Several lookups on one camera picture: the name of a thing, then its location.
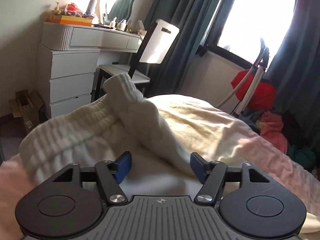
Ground folded cardboard box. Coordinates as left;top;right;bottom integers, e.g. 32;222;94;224
9;90;44;133

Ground cream pants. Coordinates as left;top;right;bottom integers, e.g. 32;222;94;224
19;73;250;182

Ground pink cloth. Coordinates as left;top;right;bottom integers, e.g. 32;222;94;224
260;111;288;153

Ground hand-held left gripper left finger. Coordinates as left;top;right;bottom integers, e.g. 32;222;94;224
51;151;132;205

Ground red cloth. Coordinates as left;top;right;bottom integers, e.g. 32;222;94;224
230;70;277;110

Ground black cloth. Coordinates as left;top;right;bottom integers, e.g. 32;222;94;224
282;110;313;150

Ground orange box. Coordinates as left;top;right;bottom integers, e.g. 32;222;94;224
46;14;93;27

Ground white drawer chest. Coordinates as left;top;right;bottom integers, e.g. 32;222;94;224
37;49;100;119

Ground red cosmetic bag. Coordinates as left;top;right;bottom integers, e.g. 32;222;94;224
64;2;83;16

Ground bed with pastel sheet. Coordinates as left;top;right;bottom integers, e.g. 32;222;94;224
0;95;320;240

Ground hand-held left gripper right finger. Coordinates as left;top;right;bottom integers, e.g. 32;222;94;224
190;152;273;205

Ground dark framed window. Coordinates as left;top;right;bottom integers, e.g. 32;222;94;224
200;0;300;68

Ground wavy vanity mirror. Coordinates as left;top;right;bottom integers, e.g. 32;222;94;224
100;0;138;24

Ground garment steamer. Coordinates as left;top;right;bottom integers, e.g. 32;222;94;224
217;38;270;117

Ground grey spray bottle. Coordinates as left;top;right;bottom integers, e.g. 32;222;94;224
86;0;98;15

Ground green cloth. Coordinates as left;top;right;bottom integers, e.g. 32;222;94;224
287;147;317;168

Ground white vanity desk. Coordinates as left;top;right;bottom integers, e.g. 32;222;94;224
41;22;143;54

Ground white and black chair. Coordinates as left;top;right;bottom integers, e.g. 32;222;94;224
94;19;180;100

